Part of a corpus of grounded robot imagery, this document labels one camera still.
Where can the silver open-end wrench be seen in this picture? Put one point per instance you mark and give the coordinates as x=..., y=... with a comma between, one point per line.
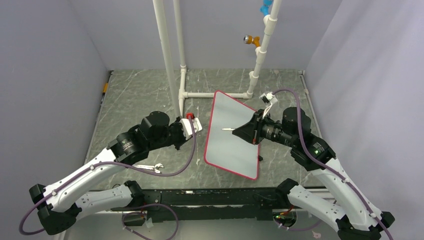
x=155, y=168

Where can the blue pipe fitting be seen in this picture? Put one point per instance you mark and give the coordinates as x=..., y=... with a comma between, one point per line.
x=264, y=9

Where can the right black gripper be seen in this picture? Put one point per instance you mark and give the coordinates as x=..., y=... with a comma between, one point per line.
x=252, y=130

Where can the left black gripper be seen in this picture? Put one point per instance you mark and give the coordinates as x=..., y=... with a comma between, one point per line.
x=178, y=123

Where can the orange nozzle fitting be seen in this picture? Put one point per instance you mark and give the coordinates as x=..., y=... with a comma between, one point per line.
x=250, y=40

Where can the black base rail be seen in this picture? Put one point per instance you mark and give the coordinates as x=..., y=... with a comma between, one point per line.
x=258, y=203

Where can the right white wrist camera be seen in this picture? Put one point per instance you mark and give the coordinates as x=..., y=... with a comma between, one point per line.
x=269, y=99

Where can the red-framed whiteboard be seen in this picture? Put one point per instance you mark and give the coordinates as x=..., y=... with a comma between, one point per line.
x=224, y=150

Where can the white PVC pipe frame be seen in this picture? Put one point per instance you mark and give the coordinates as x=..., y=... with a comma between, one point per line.
x=178, y=92

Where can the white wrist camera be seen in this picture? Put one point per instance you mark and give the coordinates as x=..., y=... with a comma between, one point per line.
x=269, y=99
x=190, y=125

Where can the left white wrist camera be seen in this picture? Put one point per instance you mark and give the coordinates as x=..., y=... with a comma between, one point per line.
x=190, y=125

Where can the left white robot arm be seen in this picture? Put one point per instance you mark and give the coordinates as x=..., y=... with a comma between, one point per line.
x=61, y=204

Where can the orange wall clip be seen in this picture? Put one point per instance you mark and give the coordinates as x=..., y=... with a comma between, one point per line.
x=105, y=87

